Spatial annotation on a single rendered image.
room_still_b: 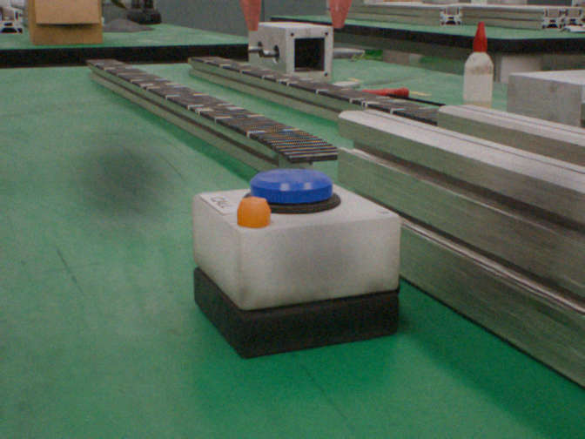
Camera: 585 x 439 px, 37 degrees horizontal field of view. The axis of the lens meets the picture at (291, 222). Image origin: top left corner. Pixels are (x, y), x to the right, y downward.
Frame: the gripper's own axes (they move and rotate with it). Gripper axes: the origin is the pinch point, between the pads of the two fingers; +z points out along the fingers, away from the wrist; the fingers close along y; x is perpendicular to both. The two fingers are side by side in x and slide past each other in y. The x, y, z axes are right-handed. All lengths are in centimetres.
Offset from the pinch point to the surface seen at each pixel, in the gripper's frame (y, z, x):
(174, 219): -14.2, 13.4, -10.4
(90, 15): 19, 5, 195
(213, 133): -1.4, 12.4, 19.2
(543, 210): -5.2, 7.0, -39.7
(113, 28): 41, 12, 267
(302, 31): 32, 5, 72
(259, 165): -2.4, 12.8, 2.9
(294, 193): -14.8, 6.5, -33.9
